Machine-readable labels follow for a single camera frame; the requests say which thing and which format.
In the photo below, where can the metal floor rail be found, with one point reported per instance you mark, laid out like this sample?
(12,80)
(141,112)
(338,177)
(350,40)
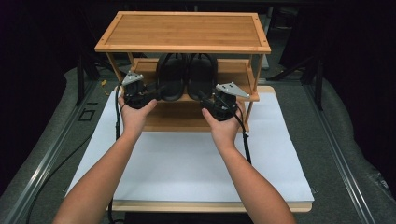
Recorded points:
(342,168)
(37,174)

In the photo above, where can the wooden three-tier shoe rack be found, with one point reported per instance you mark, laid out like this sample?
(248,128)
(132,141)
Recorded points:
(183,31)

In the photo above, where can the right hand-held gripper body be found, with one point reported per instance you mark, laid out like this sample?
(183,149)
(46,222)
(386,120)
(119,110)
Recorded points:
(222,107)

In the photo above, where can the black metal stand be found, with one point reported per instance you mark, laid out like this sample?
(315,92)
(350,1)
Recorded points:
(317,84)
(81,81)

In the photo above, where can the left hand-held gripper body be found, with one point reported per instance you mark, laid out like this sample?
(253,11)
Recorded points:
(135,95)

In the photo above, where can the white table sheet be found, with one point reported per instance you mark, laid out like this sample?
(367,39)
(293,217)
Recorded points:
(186,168)

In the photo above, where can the yellow tape piece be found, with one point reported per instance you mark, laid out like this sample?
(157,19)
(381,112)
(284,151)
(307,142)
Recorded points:
(103,83)

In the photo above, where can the black slipper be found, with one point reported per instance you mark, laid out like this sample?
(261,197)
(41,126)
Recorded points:
(171,77)
(201,74)

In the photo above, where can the person's right hand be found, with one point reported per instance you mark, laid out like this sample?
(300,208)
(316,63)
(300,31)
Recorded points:
(225,132)

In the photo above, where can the person's left hand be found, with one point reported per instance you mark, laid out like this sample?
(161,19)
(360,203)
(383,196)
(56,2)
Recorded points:
(134,121)

